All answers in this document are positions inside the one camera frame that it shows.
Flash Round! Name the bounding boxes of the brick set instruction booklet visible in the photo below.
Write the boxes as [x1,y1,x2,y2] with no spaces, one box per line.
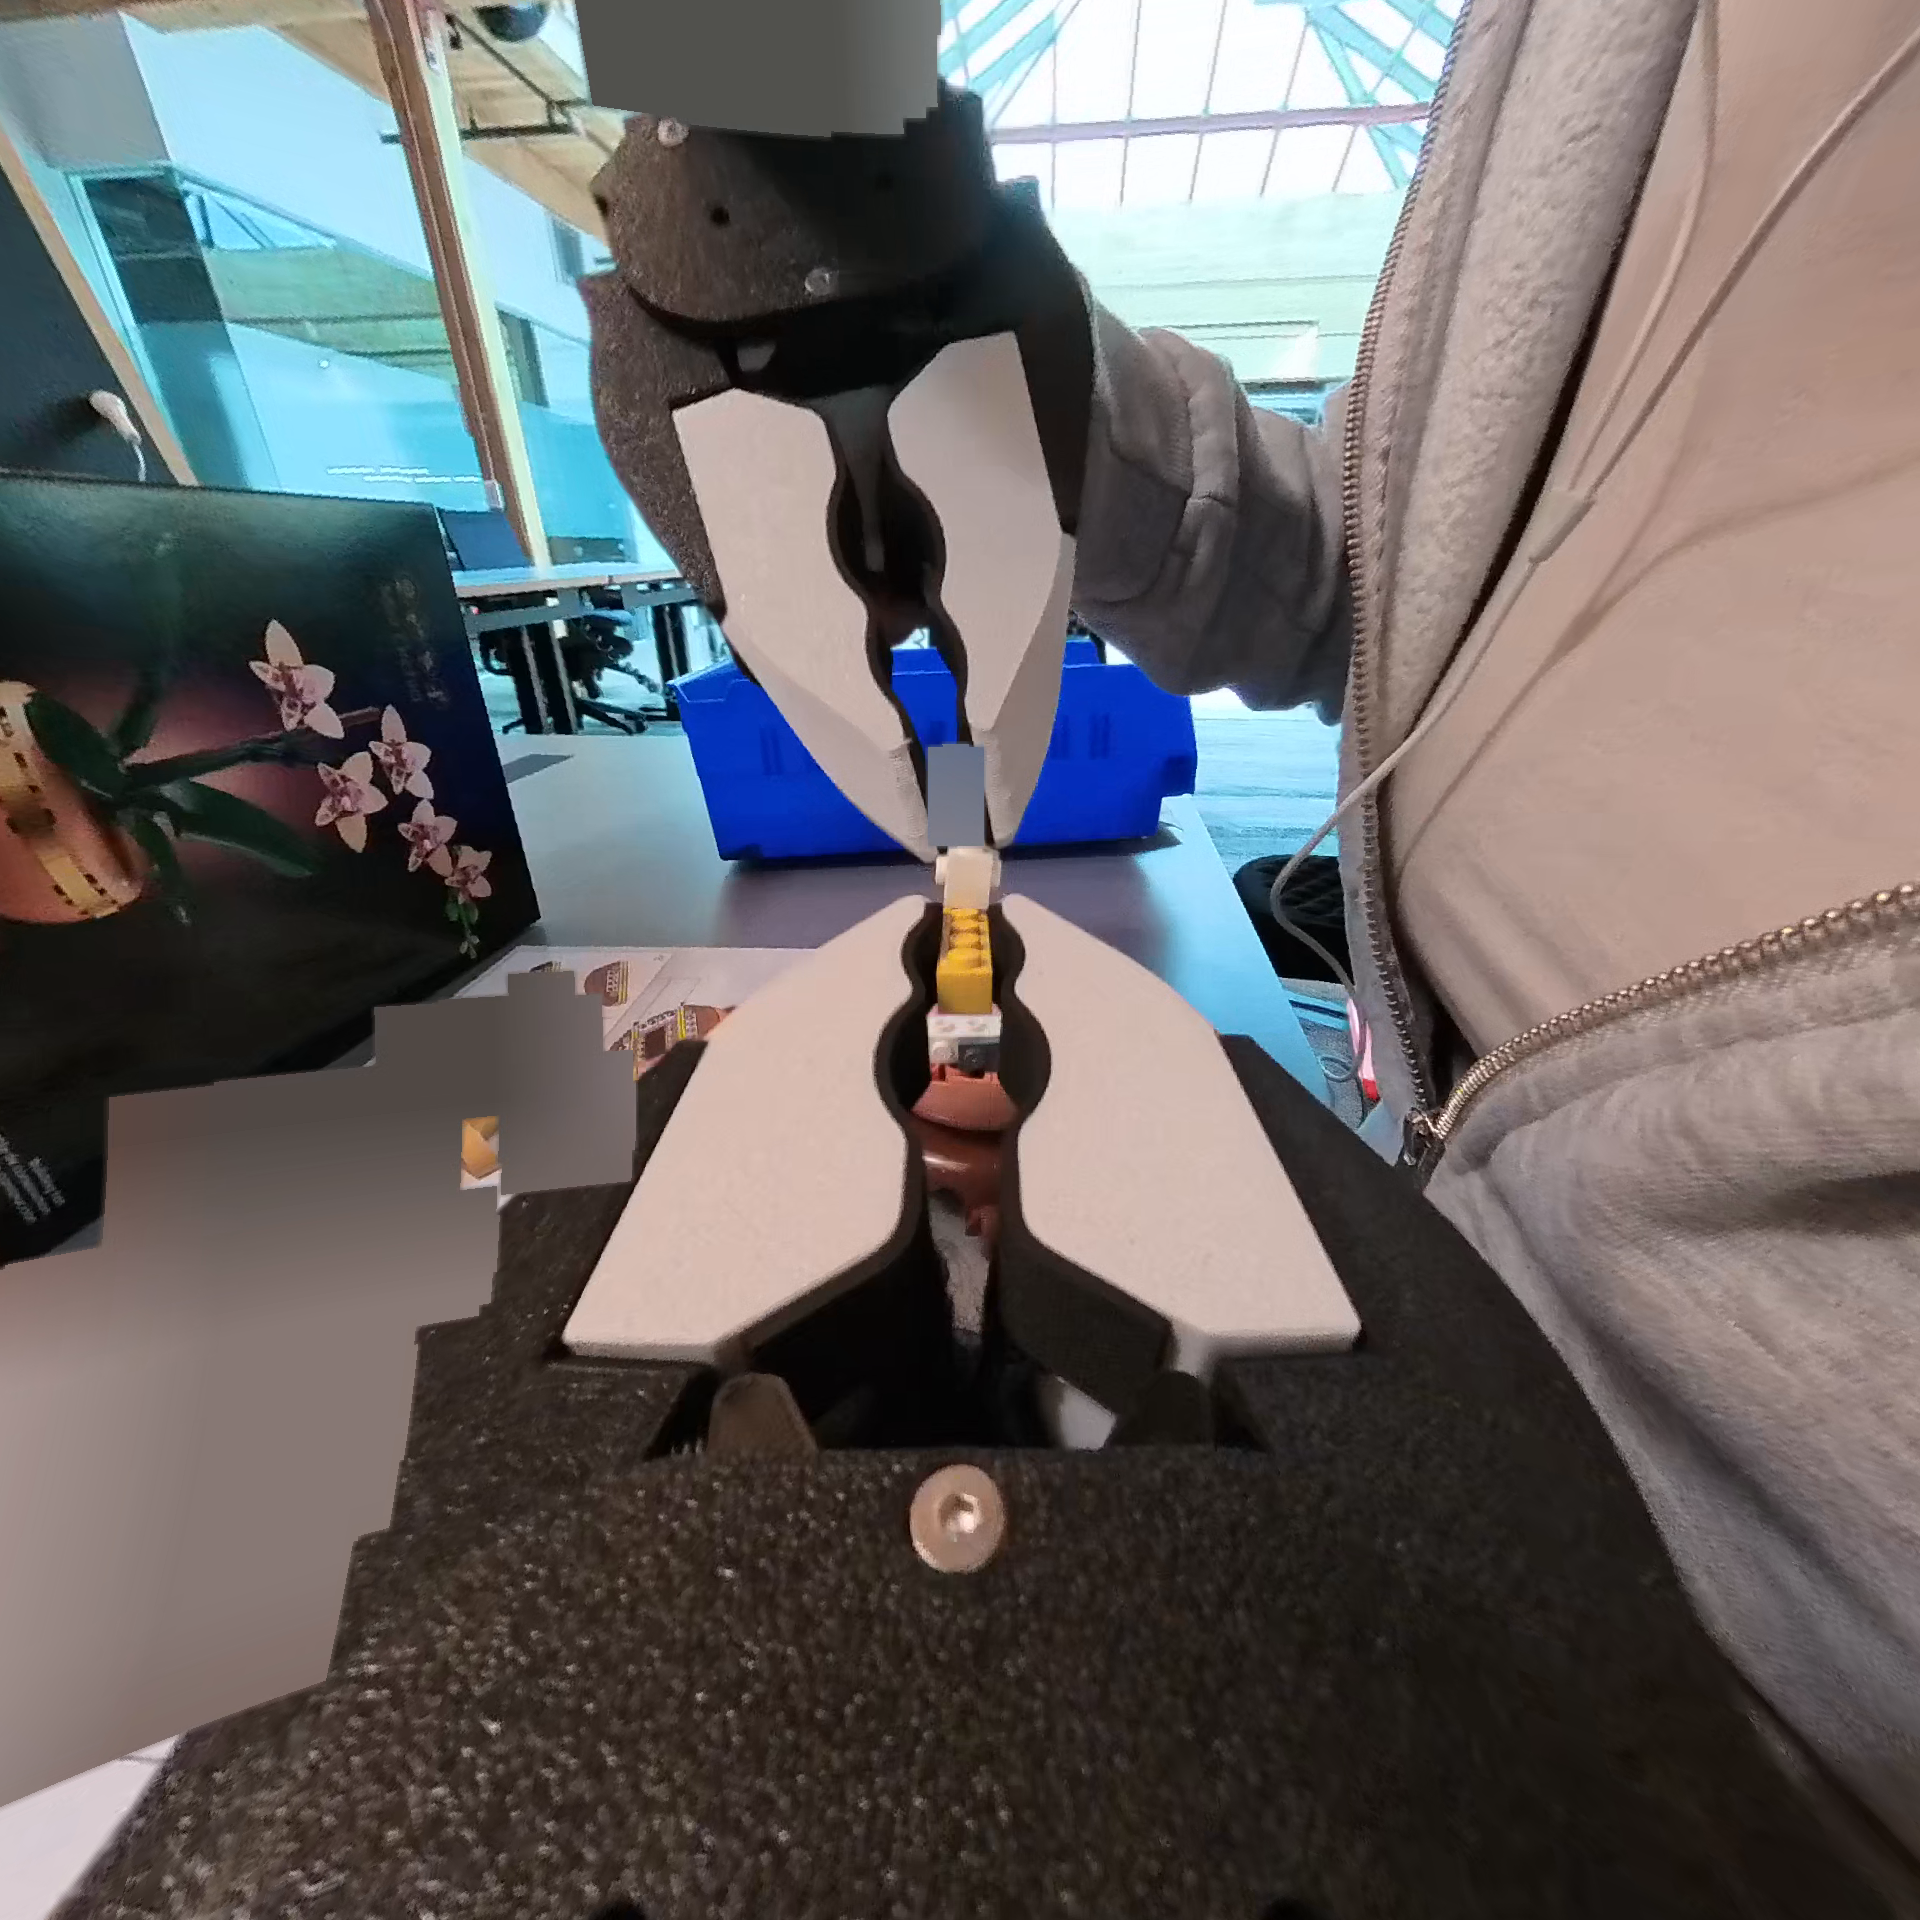
[450,946,918,1201]

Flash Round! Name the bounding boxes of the blue plastic bin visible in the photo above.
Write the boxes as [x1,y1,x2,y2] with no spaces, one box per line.
[665,635,1201,871]

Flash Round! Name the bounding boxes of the brick flowerpot model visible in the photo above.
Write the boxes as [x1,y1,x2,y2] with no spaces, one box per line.
[911,1007,1028,1207]

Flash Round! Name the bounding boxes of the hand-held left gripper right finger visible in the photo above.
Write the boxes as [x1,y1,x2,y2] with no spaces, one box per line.
[994,893,1364,1376]

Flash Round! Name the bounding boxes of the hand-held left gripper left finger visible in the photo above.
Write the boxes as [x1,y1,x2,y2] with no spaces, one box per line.
[564,893,935,1369]

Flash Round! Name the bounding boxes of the person's right forearm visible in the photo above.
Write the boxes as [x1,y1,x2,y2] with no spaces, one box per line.
[1065,299,1369,721]

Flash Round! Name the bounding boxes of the dark partition panel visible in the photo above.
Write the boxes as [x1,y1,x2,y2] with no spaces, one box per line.
[0,166,187,497]

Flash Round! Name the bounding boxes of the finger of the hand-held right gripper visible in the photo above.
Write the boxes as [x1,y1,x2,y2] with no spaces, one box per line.
[894,329,1079,842]
[669,383,937,857]

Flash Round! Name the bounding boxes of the long office table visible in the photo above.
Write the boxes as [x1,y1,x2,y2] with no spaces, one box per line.
[450,556,727,737]

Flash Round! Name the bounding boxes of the white tipped stick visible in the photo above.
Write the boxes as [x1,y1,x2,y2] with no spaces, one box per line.
[88,387,170,481]

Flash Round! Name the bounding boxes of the black orchid print set box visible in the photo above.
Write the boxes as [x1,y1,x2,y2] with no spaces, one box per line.
[0,471,546,1262]

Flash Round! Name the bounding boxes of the white thin cord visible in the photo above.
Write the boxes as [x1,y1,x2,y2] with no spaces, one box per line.
[1272,90,1920,967]

